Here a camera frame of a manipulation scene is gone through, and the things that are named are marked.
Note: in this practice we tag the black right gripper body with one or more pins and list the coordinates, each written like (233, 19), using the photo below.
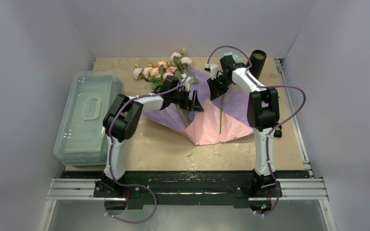
(218, 84)

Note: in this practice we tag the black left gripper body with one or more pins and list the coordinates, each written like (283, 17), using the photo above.
(181, 98)

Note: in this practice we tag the blue flower stem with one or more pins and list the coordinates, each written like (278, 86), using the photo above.
(221, 111)

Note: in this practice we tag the purple tissue paper sheet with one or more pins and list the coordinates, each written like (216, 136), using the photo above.
(235, 104)

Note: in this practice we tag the artificial flower bouquet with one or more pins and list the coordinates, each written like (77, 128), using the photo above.
(164, 78)

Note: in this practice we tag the black ribbon gold lettering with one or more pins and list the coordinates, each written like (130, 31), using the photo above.
(278, 131)

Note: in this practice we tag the pink wrapping paper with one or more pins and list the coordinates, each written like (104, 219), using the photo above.
(204, 129)

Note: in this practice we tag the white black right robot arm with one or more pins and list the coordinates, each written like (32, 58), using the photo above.
(262, 110)

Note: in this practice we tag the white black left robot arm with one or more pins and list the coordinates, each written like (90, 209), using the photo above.
(122, 118)

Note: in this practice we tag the black cylindrical vase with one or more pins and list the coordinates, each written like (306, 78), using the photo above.
(256, 63)

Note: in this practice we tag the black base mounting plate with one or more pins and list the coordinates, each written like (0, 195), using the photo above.
(228, 187)

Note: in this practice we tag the clear plastic storage box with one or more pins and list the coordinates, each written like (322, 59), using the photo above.
(81, 139)

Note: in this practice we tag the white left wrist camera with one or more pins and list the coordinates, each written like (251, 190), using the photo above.
(188, 81)

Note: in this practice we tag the aluminium frame rail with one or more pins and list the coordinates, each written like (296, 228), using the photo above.
(83, 189)

